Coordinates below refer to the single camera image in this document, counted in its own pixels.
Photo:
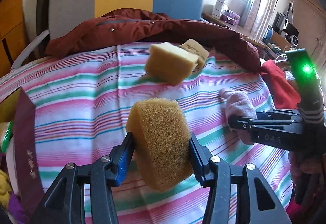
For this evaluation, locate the black speaker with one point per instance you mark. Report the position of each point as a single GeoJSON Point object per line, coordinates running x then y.
{"type": "Point", "coordinates": [293, 35]}

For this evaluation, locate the maroon box with gold lining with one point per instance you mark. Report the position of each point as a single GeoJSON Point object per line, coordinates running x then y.
{"type": "Point", "coordinates": [25, 137]}

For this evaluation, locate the dark red jacket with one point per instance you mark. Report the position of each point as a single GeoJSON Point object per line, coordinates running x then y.
{"type": "Point", "coordinates": [127, 30]}

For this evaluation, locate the pink sock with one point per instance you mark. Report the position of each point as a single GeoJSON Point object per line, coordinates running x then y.
{"type": "Point", "coordinates": [239, 104]}

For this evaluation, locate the wooden wardrobe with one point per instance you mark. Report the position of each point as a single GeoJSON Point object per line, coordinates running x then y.
{"type": "Point", "coordinates": [10, 15]}

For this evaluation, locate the green packet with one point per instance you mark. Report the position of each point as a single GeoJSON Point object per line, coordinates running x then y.
{"type": "Point", "coordinates": [7, 137]}

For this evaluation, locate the cardboard box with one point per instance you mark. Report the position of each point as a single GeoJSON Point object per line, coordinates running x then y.
{"type": "Point", "coordinates": [279, 41]}

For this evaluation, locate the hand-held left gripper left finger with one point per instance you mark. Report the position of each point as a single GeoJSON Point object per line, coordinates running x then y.
{"type": "Point", "coordinates": [123, 163]}

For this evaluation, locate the black rolled mat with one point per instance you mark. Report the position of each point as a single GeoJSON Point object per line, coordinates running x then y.
{"type": "Point", "coordinates": [43, 2]}

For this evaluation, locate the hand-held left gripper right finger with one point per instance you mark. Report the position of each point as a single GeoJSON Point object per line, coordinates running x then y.
{"type": "Point", "coordinates": [197, 160]}

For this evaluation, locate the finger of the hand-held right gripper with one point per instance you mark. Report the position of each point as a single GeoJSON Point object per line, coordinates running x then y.
{"type": "Point", "coordinates": [242, 124]}

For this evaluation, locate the yellow sponge block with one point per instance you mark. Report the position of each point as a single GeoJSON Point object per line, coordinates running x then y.
{"type": "Point", "coordinates": [170, 63]}
{"type": "Point", "coordinates": [160, 142]}
{"type": "Point", "coordinates": [198, 51]}

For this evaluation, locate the wooden desk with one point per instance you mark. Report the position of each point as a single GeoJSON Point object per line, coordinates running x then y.
{"type": "Point", "coordinates": [252, 35]}

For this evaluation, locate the person's right hand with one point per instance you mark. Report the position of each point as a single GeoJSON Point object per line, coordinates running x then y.
{"type": "Point", "coordinates": [305, 163]}

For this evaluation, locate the yellow plush toy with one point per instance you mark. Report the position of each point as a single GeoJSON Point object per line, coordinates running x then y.
{"type": "Point", "coordinates": [3, 188]}

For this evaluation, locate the purple storage box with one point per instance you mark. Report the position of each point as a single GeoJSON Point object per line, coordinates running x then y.
{"type": "Point", "coordinates": [230, 18]}

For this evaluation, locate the pink green striped blanket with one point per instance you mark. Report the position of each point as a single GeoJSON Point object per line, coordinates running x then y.
{"type": "Point", "coordinates": [76, 112]}

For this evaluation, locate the red cloth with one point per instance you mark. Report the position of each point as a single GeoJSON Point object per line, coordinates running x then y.
{"type": "Point", "coordinates": [277, 81]}

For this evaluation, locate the purple cloth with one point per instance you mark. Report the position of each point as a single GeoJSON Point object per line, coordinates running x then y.
{"type": "Point", "coordinates": [17, 210]}

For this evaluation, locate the grey chair armrest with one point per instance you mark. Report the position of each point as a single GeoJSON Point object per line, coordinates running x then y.
{"type": "Point", "coordinates": [28, 48]}

